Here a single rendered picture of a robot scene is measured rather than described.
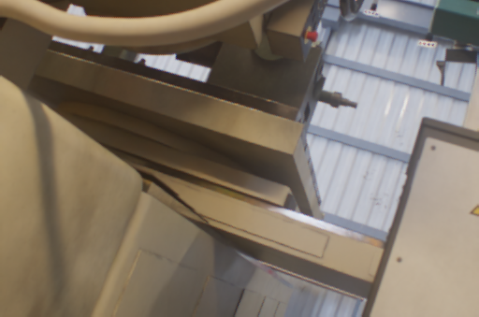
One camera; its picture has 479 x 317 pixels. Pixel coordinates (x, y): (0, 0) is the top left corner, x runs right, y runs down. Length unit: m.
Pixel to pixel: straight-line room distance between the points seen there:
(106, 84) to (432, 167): 1.17
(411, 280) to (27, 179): 0.62
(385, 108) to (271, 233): 7.55
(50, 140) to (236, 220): 0.96
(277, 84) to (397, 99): 7.60
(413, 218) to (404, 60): 8.69
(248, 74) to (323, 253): 0.60
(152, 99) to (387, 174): 7.30
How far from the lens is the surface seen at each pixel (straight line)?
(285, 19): 1.50
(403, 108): 9.19
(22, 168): 0.84
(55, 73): 1.93
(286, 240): 1.68
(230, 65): 1.77
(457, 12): 1.73
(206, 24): 0.64
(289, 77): 1.72
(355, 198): 8.67
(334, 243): 1.67
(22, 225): 0.88
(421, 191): 0.95
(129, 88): 1.77
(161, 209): 1.32
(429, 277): 0.93
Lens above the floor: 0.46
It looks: 14 degrees up
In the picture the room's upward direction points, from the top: 22 degrees clockwise
